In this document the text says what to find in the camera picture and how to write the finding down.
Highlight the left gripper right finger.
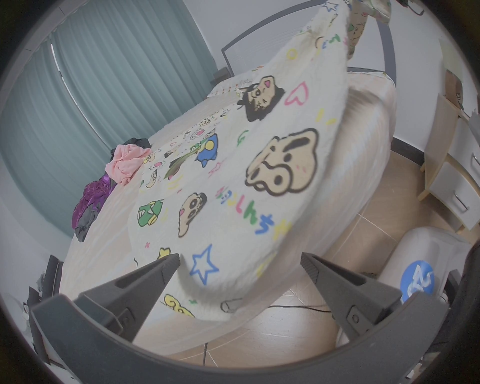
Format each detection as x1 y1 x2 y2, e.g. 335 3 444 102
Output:
300 252 404 338

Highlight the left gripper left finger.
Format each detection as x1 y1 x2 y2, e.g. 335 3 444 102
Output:
73 254 181 342

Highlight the white printed pyjama top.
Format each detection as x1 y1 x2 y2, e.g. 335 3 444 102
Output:
127 0 391 323

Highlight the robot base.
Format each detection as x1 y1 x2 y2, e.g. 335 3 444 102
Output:
335 225 473 346

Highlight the bed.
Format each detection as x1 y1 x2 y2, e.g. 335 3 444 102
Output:
58 0 398 357

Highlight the dark grey garment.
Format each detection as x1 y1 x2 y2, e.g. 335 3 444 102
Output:
74 208 102 242

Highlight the purple garment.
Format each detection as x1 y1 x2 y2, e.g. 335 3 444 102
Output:
71 176 113 226

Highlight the pink garment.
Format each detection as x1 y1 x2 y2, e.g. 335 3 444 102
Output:
105 144 152 185

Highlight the wooden chest of drawers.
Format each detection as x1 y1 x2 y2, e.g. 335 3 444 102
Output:
418 69 480 231

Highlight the blue-green curtain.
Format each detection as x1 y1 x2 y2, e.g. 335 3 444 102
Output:
50 0 216 151
0 39 111 237

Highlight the white printed pillow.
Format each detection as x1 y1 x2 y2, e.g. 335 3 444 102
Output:
208 71 263 97

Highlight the grey bedside table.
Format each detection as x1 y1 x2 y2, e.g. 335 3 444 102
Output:
209 67 230 85

